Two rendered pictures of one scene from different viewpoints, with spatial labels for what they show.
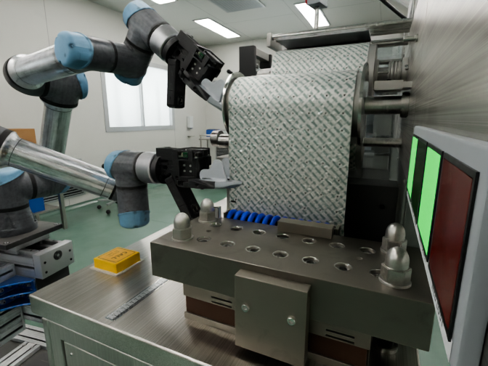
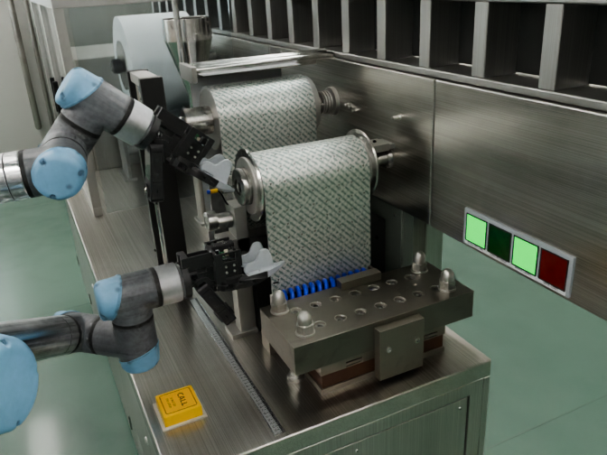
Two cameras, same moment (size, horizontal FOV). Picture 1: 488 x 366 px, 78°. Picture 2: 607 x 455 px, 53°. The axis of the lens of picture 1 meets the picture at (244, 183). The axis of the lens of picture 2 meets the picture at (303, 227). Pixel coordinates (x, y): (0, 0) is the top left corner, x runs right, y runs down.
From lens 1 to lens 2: 0.92 m
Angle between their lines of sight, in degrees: 48
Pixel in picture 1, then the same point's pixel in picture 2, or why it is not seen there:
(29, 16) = not seen: outside the picture
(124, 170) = (143, 301)
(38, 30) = not seen: outside the picture
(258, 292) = (396, 334)
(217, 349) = (371, 392)
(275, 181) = (315, 249)
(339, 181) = (365, 231)
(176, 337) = (340, 405)
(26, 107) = not seen: outside the picture
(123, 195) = (143, 333)
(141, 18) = (106, 99)
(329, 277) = (424, 303)
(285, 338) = (412, 353)
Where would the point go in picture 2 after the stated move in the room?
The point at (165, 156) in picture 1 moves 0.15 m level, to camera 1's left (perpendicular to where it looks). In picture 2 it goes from (196, 264) to (129, 299)
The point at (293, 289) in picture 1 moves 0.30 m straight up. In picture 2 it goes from (416, 320) to (420, 168)
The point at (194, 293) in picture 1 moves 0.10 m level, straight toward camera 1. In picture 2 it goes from (331, 368) to (381, 382)
